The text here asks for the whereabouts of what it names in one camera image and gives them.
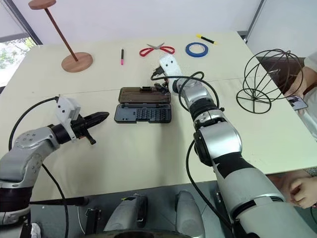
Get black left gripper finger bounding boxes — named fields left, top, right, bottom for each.
left=86, top=115, right=109, bottom=127
left=84, top=112, right=110, bottom=120

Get dark door frame post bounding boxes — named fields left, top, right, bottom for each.
left=244, top=0, right=266, bottom=44

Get person's bare hand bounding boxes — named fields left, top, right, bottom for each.
left=288, top=177, right=317, bottom=209

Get smartphone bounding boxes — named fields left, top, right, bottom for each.
left=287, top=95, right=309, bottom=111

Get wooden hat stand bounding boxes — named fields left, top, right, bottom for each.
left=28, top=0, right=95, bottom=73

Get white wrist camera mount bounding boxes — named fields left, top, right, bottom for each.
left=158, top=55, right=183, bottom=96
left=54, top=96, right=82, bottom=144

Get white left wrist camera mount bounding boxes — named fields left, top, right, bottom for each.
left=54, top=96, right=82, bottom=144

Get seated person in white top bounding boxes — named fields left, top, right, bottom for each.
left=282, top=56, right=317, bottom=142

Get black screwdriver bit case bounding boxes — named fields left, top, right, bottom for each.
left=113, top=86, right=173, bottom=124

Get dark window frame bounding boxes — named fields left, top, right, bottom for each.
left=0, top=0, right=45, bottom=47

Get blue tape roll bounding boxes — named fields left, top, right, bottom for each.
left=185, top=42, right=210, bottom=59

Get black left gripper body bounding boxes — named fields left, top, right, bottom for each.
left=70, top=115, right=97, bottom=146

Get thin black rod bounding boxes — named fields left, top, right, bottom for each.
left=29, top=197, right=89, bottom=206

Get silver rounded robot leg cover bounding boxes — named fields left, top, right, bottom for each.
left=174, top=190, right=206, bottom=238
left=103, top=193, right=150, bottom=234

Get yellow and black pen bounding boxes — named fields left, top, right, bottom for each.
left=196, top=34, right=219, bottom=46

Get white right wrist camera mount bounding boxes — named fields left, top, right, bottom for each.
left=158, top=55, right=183, bottom=96

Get red handled scissors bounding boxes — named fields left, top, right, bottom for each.
left=139, top=42, right=176, bottom=58

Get black wire head stand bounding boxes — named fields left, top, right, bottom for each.
left=236, top=49, right=304, bottom=115

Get dark round robot waist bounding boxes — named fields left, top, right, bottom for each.
left=84, top=230, right=189, bottom=238

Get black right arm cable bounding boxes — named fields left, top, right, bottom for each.
left=150, top=71, right=239, bottom=231

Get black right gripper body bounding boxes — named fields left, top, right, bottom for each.
left=150, top=63, right=166, bottom=84

